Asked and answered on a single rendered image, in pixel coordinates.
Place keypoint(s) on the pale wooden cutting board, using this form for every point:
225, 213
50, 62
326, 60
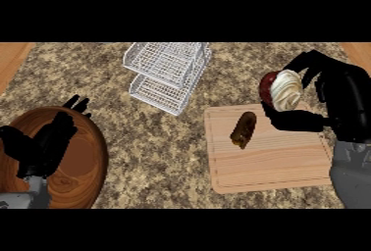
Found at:
271, 157

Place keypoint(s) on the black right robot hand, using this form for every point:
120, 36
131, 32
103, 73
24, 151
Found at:
350, 98

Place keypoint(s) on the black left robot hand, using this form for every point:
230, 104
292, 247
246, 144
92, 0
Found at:
48, 143

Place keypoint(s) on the round brown wooden bowl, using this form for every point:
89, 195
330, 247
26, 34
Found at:
78, 163

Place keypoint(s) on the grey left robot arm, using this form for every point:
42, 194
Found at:
24, 192

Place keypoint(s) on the red cupcake with white frosting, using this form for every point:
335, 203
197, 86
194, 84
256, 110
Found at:
283, 89

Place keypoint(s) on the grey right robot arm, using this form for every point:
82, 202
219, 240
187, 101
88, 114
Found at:
353, 176

